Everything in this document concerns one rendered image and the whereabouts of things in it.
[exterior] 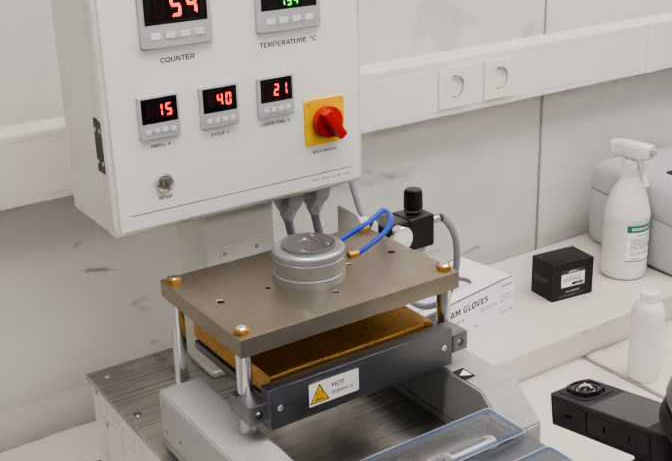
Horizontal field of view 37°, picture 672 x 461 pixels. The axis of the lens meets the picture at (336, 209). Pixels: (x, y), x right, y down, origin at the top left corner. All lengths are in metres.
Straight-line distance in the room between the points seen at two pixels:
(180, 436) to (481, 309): 0.70
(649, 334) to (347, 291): 0.68
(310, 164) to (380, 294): 0.23
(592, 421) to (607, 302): 1.04
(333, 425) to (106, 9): 0.52
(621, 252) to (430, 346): 0.83
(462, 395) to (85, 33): 0.55
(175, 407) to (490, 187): 0.97
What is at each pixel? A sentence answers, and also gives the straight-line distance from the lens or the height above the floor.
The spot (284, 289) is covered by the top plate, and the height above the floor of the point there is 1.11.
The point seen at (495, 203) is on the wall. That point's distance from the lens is 1.92.
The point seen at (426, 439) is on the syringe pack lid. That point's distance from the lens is 1.00.
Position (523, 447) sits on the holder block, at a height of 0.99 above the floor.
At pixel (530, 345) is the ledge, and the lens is 1.63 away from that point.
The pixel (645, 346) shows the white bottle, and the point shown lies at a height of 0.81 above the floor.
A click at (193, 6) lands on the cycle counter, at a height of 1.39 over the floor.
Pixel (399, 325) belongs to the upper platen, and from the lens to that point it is 1.09.
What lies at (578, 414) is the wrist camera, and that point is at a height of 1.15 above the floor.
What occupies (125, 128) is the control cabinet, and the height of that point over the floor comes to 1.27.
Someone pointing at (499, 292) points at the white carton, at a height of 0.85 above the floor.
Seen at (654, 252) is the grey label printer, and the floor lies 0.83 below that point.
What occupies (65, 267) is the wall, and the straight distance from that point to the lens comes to 1.49.
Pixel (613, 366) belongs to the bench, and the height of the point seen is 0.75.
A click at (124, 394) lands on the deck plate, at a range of 1.26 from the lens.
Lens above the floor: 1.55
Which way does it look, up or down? 20 degrees down
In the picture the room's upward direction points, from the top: 2 degrees counter-clockwise
